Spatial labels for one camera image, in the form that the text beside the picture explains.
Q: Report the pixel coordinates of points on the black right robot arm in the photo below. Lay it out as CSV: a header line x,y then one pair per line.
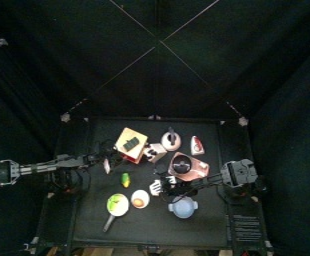
x,y
233,175

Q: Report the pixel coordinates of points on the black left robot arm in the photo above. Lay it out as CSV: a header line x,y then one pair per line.
x,y
42,166

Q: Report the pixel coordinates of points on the white plate with sushi piece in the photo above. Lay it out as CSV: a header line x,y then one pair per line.
x,y
139,199

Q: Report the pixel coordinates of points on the yellow green toy corn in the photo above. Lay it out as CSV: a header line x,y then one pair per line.
x,y
126,180

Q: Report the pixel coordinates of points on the wooden toy box yellow top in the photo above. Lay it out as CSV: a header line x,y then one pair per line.
x,y
131,145

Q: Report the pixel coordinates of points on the blue toy pot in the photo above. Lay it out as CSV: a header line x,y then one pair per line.
x,y
183,207

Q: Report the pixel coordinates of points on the small white toy cube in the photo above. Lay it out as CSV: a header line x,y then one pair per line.
x,y
155,152

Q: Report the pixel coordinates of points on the toy frying pan green food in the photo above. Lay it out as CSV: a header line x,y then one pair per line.
x,y
117,206

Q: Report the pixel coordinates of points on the white red toy iron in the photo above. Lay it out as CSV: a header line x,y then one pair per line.
x,y
197,146

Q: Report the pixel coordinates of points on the white text label sticker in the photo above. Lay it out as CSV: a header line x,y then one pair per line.
x,y
246,228

